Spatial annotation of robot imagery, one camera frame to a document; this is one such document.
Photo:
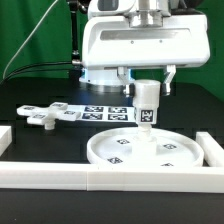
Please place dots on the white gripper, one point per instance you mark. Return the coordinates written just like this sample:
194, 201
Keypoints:
109, 42

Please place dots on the white round table top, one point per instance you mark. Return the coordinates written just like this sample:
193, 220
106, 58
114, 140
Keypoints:
126, 147

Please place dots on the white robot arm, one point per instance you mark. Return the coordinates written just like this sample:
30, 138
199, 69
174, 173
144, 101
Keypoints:
140, 13

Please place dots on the white marker tag sheet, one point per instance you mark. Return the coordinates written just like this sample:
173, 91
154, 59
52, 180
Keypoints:
104, 113

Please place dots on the white right fence bar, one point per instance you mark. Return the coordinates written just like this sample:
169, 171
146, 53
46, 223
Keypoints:
213, 152

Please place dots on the white fence bar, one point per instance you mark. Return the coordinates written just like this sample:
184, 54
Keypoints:
213, 152
5, 138
87, 177

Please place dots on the white cross table base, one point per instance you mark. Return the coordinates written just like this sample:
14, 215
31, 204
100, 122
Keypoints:
46, 116

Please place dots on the white left fence bar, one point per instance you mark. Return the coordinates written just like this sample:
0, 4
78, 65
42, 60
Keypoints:
5, 138

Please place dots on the white front fence bar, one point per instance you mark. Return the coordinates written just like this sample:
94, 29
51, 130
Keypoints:
87, 177

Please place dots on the black camera stand pole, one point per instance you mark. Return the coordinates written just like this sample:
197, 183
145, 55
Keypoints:
75, 6

